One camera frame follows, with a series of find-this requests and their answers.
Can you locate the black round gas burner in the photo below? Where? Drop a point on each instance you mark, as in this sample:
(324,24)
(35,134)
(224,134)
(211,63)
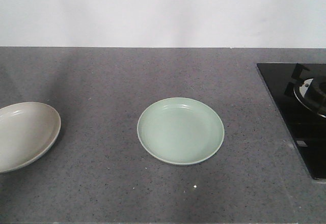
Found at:
(309,92)

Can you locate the beige round plate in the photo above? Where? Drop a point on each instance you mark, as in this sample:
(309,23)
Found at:
(28,131)

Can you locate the black glass gas stove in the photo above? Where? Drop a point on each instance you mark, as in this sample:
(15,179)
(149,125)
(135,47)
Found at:
(306,128)

